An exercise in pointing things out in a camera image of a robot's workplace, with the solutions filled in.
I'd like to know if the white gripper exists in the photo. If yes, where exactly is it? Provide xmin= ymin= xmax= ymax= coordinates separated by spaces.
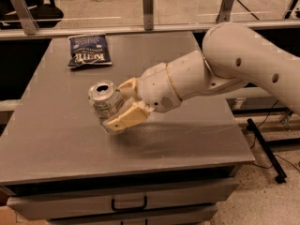
xmin=102 ymin=63 xmax=182 ymax=133

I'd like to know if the silver 7up soda can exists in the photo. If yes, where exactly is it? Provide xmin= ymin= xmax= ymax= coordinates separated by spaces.
xmin=88 ymin=80 xmax=124 ymax=124

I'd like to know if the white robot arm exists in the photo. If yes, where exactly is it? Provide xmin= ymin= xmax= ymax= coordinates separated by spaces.
xmin=103 ymin=22 xmax=300 ymax=131

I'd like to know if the blue kettle chips bag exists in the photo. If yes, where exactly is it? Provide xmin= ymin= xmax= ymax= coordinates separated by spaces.
xmin=68 ymin=34 xmax=112 ymax=68

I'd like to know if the black office chair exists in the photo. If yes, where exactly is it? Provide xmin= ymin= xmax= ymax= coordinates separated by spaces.
xmin=0 ymin=0 xmax=64 ymax=29

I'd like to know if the grey lower drawer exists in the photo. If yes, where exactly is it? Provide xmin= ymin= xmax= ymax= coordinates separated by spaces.
xmin=48 ymin=205 xmax=218 ymax=225

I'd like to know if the grey drawer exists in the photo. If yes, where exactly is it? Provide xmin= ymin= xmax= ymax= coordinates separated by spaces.
xmin=7 ymin=177 xmax=238 ymax=220
xmin=48 ymin=205 xmax=218 ymax=225

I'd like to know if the grey upper drawer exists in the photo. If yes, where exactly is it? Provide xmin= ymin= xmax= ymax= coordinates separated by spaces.
xmin=7 ymin=177 xmax=238 ymax=220

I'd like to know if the black metal floor leg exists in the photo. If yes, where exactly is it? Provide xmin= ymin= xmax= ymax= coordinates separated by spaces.
xmin=247 ymin=118 xmax=287 ymax=184

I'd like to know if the black drawer handle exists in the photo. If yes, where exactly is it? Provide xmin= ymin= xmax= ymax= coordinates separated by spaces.
xmin=111 ymin=196 xmax=148 ymax=213

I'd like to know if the middle metal bracket post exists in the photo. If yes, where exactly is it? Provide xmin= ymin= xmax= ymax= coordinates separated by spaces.
xmin=142 ymin=0 xmax=154 ymax=30

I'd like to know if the metal bracket post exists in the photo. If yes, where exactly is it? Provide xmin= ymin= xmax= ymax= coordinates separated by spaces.
xmin=216 ymin=0 xmax=234 ymax=23
xmin=10 ymin=0 xmax=38 ymax=35
xmin=142 ymin=0 xmax=154 ymax=30

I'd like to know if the grey horizontal rail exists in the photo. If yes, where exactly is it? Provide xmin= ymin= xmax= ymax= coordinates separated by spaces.
xmin=0 ymin=20 xmax=300 ymax=40

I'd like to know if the left metal bracket post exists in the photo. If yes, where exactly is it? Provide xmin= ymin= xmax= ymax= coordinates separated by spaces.
xmin=10 ymin=0 xmax=38 ymax=35

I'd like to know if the black floor cable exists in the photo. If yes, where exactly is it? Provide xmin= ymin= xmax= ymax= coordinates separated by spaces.
xmin=249 ymin=99 xmax=300 ymax=173

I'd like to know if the right metal bracket post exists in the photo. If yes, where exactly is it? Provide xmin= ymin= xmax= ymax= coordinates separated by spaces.
xmin=216 ymin=0 xmax=234 ymax=23

